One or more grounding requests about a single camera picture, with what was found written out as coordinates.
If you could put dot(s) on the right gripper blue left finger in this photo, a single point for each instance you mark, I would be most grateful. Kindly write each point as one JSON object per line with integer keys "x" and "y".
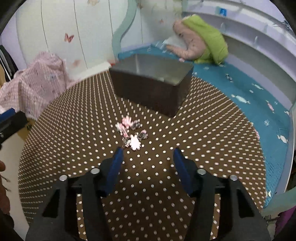
{"x": 110, "y": 168}

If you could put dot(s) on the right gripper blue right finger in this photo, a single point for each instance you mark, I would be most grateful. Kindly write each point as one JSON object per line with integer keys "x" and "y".
{"x": 186, "y": 170}

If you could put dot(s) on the pink checkered cloth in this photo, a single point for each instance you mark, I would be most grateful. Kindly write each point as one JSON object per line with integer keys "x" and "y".
{"x": 34, "y": 88}

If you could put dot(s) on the white pink flower charm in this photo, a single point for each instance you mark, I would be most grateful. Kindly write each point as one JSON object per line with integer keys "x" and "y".
{"x": 135, "y": 143}

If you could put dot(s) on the teal bunk bed frame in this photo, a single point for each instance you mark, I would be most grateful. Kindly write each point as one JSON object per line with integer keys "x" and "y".
{"x": 124, "y": 27}

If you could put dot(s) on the green blanket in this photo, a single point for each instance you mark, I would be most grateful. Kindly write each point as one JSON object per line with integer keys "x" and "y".
{"x": 216, "y": 49}

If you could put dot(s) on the teal candy print mattress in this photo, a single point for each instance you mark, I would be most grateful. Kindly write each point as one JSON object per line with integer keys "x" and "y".
{"x": 242, "y": 92}

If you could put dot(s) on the white board on box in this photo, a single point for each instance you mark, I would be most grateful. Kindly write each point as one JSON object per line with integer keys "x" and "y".
{"x": 91, "y": 71}

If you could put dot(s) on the brown polka dot tablecloth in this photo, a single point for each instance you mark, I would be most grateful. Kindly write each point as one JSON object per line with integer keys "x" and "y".
{"x": 76, "y": 132}

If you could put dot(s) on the dark metal storage box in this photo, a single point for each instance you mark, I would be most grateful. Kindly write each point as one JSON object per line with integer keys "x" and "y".
{"x": 159, "y": 83}

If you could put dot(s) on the pink quilted jacket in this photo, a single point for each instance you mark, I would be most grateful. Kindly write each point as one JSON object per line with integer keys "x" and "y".
{"x": 195, "y": 44}

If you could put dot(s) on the black white charm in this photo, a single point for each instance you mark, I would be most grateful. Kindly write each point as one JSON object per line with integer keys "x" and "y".
{"x": 135, "y": 125}

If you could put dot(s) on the white pillow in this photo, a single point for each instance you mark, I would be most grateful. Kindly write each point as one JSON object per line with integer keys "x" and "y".
{"x": 174, "y": 42}

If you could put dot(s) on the grey black small charm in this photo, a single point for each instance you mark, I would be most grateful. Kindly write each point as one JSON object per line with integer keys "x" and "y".
{"x": 142, "y": 135}

